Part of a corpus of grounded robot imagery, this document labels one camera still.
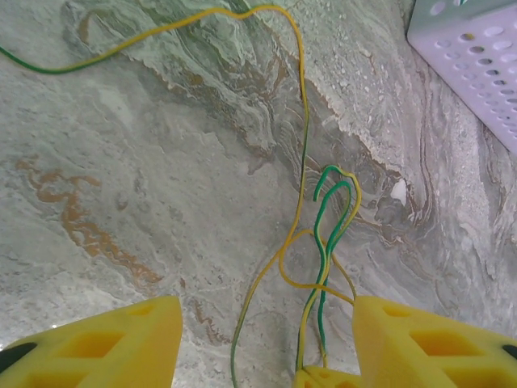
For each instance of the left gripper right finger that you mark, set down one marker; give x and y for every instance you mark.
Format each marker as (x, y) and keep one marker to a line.
(436, 351)

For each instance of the purple plastic basket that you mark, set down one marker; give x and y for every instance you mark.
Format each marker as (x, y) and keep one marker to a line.
(428, 38)

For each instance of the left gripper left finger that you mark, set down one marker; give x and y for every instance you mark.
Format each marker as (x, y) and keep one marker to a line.
(101, 355)

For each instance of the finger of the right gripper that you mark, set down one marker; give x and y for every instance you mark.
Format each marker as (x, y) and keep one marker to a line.
(335, 380)
(301, 379)

